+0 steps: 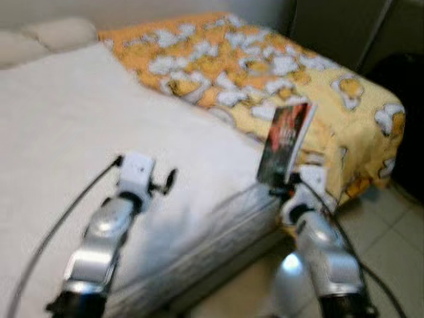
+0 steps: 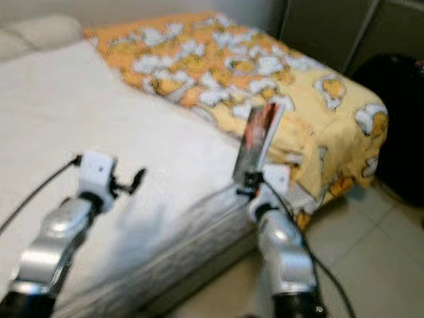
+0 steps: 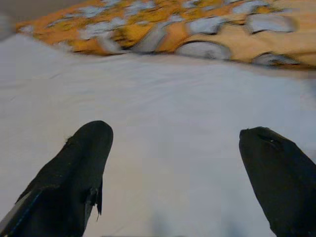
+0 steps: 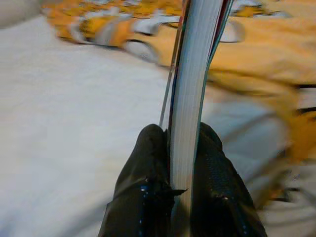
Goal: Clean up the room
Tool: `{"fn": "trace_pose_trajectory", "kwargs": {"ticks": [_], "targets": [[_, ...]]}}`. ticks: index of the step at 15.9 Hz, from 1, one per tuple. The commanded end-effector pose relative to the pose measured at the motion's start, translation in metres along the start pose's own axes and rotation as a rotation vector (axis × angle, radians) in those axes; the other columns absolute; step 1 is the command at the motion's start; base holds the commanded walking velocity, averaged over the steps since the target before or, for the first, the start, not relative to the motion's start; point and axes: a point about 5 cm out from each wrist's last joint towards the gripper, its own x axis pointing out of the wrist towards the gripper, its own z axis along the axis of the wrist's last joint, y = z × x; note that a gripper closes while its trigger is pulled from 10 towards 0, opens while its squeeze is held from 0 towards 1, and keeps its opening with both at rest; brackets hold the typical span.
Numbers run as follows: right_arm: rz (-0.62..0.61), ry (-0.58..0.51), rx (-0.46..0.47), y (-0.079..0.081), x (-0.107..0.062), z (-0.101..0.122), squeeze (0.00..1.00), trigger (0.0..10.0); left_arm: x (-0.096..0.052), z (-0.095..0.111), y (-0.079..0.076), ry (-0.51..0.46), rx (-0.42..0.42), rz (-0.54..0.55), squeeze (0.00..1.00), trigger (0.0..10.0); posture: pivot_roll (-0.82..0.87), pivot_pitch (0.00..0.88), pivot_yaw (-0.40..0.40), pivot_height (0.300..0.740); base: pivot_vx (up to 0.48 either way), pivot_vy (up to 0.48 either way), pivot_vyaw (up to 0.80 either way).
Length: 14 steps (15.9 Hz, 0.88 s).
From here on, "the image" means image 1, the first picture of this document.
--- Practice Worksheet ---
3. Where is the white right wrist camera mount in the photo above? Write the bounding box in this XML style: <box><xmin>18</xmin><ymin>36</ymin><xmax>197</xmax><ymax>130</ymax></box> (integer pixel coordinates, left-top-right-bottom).
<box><xmin>294</xmin><ymin>165</ymin><xmax>327</xmax><ymax>201</ymax></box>

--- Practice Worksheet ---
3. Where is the black red book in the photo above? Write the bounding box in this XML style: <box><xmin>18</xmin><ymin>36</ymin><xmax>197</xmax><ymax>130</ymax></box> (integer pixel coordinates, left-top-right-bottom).
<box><xmin>256</xmin><ymin>102</ymin><xmax>318</xmax><ymax>187</ymax></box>

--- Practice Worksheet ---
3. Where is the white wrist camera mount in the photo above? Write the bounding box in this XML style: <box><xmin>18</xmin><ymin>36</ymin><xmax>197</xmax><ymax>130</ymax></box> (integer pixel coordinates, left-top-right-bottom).
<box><xmin>117</xmin><ymin>153</ymin><xmax>157</xmax><ymax>197</ymax></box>
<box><xmin>294</xmin><ymin>165</ymin><xmax>327</xmax><ymax>201</ymax></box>

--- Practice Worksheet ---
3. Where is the yellow cartoon egg blanket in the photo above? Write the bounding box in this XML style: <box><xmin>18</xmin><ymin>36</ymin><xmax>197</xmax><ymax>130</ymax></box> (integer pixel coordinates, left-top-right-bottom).
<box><xmin>98</xmin><ymin>11</ymin><xmax>407</xmax><ymax>207</ymax></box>

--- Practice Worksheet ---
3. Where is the white quilted mattress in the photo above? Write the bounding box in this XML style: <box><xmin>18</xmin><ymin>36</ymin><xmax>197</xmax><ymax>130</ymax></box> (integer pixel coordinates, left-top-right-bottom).
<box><xmin>0</xmin><ymin>43</ymin><xmax>313</xmax><ymax>318</ymax></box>

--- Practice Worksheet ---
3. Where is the dark wardrobe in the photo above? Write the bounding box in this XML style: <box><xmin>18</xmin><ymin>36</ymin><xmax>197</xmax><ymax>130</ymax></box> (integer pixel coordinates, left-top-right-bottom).
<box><xmin>290</xmin><ymin>0</ymin><xmax>424</xmax><ymax>75</ymax></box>

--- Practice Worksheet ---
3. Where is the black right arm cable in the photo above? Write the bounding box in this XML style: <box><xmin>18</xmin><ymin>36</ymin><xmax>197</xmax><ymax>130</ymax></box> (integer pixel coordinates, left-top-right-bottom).
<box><xmin>310</xmin><ymin>191</ymin><xmax>406</xmax><ymax>318</ymax></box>

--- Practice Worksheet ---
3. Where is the cream long bolster pillow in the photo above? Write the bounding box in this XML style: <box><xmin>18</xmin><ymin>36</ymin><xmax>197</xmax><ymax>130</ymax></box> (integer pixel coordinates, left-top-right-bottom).
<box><xmin>0</xmin><ymin>18</ymin><xmax>100</xmax><ymax>68</ymax></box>

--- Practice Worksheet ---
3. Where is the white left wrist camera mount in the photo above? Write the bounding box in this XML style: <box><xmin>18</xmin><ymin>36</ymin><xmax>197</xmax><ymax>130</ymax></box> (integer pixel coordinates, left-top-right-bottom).
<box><xmin>117</xmin><ymin>153</ymin><xmax>157</xmax><ymax>197</ymax></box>

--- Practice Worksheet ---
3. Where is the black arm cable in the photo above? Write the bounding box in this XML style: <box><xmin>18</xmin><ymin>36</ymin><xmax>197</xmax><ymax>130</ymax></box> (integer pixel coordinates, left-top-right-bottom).
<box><xmin>5</xmin><ymin>155</ymin><xmax>124</xmax><ymax>317</ymax></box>
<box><xmin>310</xmin><ymin>191</ymin><xmax>406</xmax><ymax>318</ymax></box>

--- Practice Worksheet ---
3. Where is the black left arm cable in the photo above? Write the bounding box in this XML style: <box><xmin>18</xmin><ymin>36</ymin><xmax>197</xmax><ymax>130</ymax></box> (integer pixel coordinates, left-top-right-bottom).
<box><xmin>5</xmin><ymin>155</ymin><xmax>124</xmax><ymax>317</ymax></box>

